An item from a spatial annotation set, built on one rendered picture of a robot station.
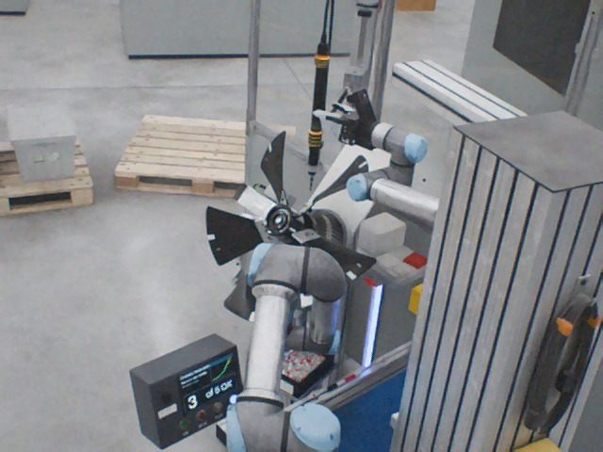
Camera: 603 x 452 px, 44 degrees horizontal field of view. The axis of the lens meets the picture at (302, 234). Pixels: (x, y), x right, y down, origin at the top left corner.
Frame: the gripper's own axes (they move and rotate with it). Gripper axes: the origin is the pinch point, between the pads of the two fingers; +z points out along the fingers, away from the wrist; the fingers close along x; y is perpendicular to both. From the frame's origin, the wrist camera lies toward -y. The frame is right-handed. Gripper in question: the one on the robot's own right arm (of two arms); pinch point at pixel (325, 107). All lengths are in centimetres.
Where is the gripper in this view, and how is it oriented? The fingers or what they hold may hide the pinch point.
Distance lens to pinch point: 233.4
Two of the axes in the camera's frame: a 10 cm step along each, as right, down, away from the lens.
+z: -7.6, -3.8, 5.2
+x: 6.4, -3.6, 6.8
